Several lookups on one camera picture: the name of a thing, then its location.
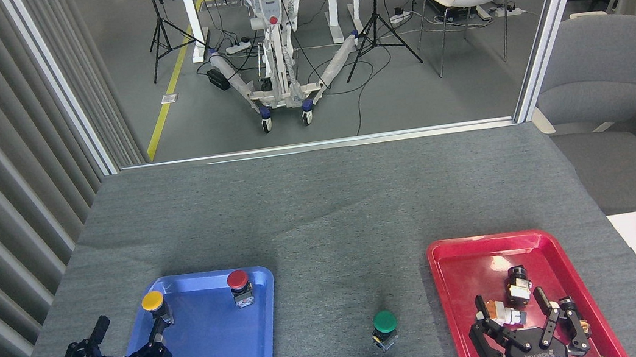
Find green push button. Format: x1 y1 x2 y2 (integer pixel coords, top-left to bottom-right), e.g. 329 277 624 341
369 308 402 354

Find yellow push button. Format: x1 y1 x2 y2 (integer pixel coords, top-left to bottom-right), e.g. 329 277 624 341
140 288 175 328

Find red push button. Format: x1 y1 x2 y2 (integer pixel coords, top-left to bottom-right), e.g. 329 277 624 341
226 268 256 309

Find red plastic tray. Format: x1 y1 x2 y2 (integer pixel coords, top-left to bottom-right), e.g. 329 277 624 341
425 218 629 357

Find blue plastic tray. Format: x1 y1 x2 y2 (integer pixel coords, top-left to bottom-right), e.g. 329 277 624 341
97 262 285 357

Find grey office chair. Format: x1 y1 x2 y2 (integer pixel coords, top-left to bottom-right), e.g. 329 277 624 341
519 9 636 224

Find black power adapter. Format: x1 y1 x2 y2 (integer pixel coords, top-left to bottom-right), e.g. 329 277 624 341
206 67 232 93

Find black tripod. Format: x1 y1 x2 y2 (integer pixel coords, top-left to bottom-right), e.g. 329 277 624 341
143 0 213 85
336 0 425 83

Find white wheeled stand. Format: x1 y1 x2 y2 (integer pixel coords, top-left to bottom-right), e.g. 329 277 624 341
200 0 373 140

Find white and orange switch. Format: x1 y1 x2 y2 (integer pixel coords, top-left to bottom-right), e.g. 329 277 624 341
487 297 529 332

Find black selector switch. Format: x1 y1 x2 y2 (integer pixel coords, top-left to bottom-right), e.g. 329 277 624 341
502 264 536 309

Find black switch with orange base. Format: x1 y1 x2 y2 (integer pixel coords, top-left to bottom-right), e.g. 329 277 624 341
555 294 593 341

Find silver frame rail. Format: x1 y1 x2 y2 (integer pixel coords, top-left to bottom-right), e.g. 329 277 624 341
120 114 518 178

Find silver frame post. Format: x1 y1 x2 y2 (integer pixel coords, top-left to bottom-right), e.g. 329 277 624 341
3 0 119 186
498 0 617 124

